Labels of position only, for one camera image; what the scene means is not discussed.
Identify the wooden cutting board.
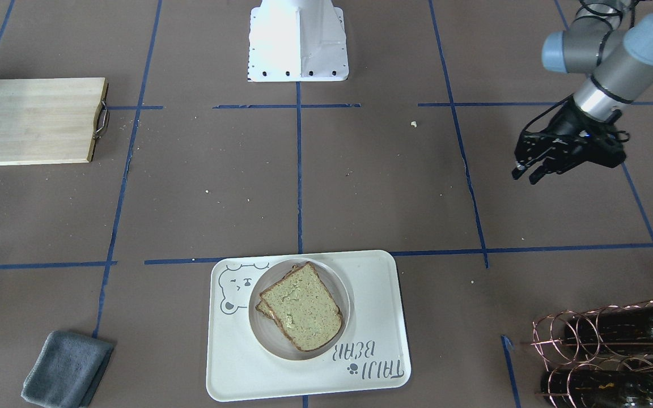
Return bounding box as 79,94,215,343
0,77,109,166

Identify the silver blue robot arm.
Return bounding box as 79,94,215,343
511,1,653,184

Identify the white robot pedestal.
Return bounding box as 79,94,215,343
247,1,350,83

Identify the copper wire bottle rack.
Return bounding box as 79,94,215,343
529,300,653,407

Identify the grey folded cloth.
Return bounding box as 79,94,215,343
21,330,115,407

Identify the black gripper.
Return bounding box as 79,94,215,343
511,96,627,184

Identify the white round plate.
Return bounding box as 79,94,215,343
248,257,352,361

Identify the dark wine bottle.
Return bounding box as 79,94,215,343
564,307,653,356
541,369,653,407

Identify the cream bear tray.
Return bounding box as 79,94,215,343
205,250,412,401

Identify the bread slice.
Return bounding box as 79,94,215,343
256,265,303,321
262,261,345,353

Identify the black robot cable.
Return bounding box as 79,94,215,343
522,0,639,142

